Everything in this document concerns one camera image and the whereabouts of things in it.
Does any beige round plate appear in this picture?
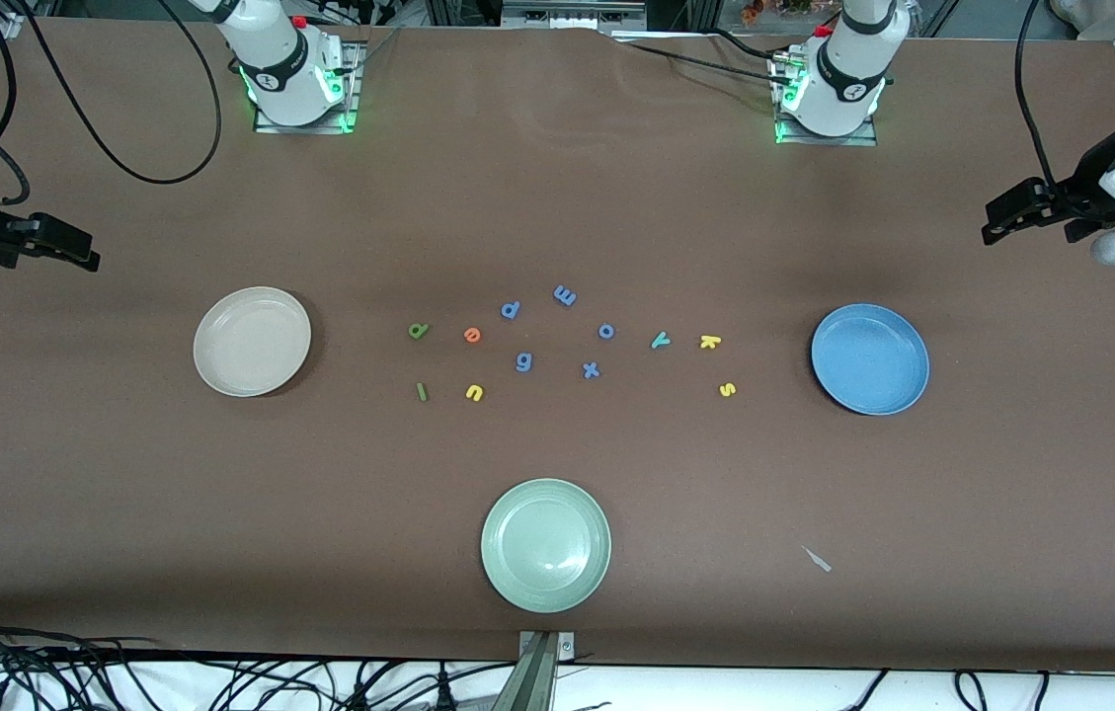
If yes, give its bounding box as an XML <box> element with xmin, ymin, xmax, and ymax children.
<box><xmin>193</xmin><ymin>286</ymin><xmax>312</xmax><ymax>398</ymax></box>

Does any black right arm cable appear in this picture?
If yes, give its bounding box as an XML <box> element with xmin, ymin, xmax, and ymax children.
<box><xmin>0</xmin><ymin>0</ymin><xmax>222</xmax><ymax>208</ymax></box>

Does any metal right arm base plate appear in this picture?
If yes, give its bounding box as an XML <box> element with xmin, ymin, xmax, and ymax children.
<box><xmin>254</xmin><ymin>41</ymin><xmax>360</xmax><ymax>134</ymax></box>

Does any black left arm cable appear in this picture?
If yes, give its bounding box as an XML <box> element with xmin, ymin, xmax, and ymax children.
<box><xmin>1014</xmin><ymin>0</ymin><xmax>1062</xmax><ymax>189</ymax></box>

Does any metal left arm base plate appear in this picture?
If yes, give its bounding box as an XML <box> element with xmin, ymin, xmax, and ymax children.
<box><xmin>774</xmin><ymin>54</ymin><xmax>879</xmax><ymax>147</ymax></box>

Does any pale green round plate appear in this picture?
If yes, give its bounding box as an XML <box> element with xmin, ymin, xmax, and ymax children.
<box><xmin>480</xmin><ymin>478</ymin><xmax>612</xmax><ymax>614</ymax></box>

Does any blue round plate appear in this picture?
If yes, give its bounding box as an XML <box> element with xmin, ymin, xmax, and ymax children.
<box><xmin>811</xmin><ymin>303</ymin><xmax>930</xmax><ymax>416</ymax></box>

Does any black cable tangle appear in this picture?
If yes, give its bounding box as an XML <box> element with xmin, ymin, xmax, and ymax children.
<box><xmin>0</xmin><ymin>607</ymin><xmax>518</xmax><ymax>711</ymax></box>

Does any grey metal box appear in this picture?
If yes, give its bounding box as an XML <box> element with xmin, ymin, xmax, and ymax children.
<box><xmin>501</xmin><ymin>0</ymin><xmax>649</xmax><ymax>31</ymax></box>

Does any grey metal camera mount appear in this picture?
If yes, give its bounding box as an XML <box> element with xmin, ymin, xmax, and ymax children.
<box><xmin>493</xmin><ymin>630</ymin><xmax>576</xmax><ymax>711</ymax></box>

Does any black table cable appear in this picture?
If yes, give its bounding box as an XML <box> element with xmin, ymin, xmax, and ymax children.
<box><xmin>613</xmin><ymin>39</ymin><xmax>790</xmax><ymax>88</ymax></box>
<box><xmin>700</xmin><ymin>28</ymin><xmax>780</xmax><ymax>62</ymax></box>

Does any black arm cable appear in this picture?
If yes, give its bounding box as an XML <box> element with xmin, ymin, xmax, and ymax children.
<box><xmin>1014</xmin><ymin>0</ymin><xmax>1062</xmax><ymax>189</ymax></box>
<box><xmin>0</xmin><ymin>0</ymin><xmax>222</xmax><ymax>208</ymax></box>

